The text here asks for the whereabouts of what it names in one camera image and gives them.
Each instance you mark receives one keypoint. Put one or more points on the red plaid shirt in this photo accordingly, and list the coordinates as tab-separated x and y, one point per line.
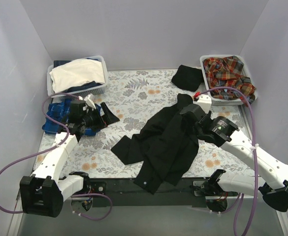
228	78

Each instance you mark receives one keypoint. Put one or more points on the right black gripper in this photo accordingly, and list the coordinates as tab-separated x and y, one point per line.
191	112

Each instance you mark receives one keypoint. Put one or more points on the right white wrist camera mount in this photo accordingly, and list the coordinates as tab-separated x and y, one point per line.
204	101

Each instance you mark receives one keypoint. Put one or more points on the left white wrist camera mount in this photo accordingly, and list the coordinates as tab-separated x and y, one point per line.
89	100

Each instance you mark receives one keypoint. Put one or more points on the folded black shirt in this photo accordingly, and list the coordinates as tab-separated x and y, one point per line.
187	78

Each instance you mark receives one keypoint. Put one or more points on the left white plastic basket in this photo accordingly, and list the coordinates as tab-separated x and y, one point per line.
100	89

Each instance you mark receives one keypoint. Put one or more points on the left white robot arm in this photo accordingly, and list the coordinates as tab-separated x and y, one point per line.
43	193

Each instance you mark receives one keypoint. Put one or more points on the white plastic basket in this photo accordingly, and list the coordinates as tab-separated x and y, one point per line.
226	99
100	89

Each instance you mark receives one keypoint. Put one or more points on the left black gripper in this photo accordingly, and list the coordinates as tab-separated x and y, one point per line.
102	117

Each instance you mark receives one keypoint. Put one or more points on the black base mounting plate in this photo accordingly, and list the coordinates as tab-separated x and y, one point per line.
124	193

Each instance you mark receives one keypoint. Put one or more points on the black long sleeve shirt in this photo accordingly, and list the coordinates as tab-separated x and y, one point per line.
166	145

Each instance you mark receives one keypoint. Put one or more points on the right white plastic basket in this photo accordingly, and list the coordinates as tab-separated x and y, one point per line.
226	99

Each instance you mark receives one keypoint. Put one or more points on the cream white folded shirt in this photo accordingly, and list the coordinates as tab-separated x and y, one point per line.
76	73

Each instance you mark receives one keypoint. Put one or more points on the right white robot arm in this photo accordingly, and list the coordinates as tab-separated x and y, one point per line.
272	182

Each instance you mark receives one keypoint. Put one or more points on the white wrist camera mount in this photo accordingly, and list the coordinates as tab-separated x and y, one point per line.
89	100
204	101

